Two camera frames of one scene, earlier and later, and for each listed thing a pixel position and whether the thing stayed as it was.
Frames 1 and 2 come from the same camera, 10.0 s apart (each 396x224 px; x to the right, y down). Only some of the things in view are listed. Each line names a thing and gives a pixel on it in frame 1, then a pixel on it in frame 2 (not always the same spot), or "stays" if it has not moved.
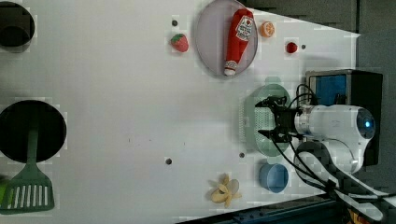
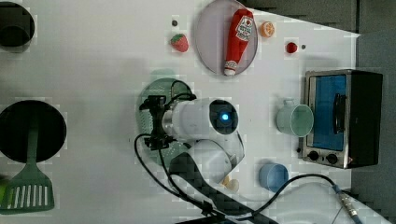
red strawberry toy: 180,42 stays
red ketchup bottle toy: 241,31 stays
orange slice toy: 267,29 stays
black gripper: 285,118 -> 159,140
